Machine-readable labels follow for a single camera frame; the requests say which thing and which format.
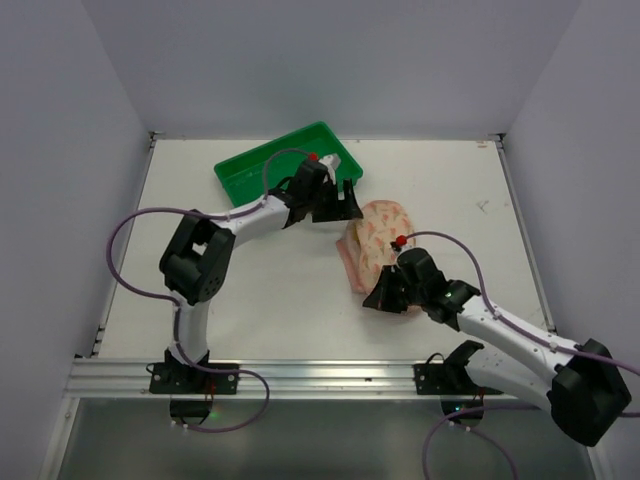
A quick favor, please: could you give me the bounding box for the peach patterned mesh laundry bag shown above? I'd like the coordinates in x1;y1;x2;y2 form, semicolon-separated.
336;200;415;298

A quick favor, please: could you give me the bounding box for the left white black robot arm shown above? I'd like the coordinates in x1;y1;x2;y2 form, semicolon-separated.
159;154;363;372

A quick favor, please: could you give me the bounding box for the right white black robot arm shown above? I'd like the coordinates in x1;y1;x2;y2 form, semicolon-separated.
363;248;632;447

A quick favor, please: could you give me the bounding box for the green plastic tray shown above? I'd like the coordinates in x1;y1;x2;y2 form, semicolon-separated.
213;121;364;209

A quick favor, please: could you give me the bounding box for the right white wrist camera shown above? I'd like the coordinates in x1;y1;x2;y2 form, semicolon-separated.
390;235;416;256

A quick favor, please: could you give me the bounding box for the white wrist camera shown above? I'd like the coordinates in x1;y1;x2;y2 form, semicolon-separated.
318;154;341;184
390;235;416;256

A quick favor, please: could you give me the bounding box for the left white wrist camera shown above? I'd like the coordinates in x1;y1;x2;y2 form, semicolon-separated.
318;154;341;184

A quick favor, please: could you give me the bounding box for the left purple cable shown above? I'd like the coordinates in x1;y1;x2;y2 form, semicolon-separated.
106;147;321;432

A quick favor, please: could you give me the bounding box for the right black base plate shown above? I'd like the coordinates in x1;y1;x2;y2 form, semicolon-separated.
412;353;502;396

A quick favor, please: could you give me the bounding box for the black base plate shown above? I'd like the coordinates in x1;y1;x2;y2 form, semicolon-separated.
412;353;502;396
148;361;238;395

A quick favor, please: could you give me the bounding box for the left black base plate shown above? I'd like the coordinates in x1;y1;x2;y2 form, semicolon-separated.
148;361;238;395

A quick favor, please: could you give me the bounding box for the aluminium mounting rail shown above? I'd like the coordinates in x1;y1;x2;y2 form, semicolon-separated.
62;357;593;400

